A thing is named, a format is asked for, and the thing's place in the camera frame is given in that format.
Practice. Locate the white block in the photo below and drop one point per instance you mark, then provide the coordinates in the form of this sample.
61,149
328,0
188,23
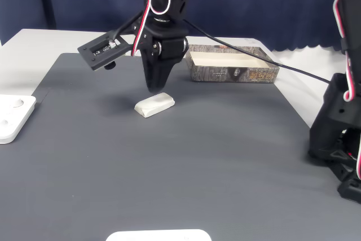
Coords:
155,105

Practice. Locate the printed cardboard box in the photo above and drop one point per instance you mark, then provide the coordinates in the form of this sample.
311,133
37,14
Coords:
220,76

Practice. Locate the grey table mat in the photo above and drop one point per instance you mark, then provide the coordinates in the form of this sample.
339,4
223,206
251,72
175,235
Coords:
169,167

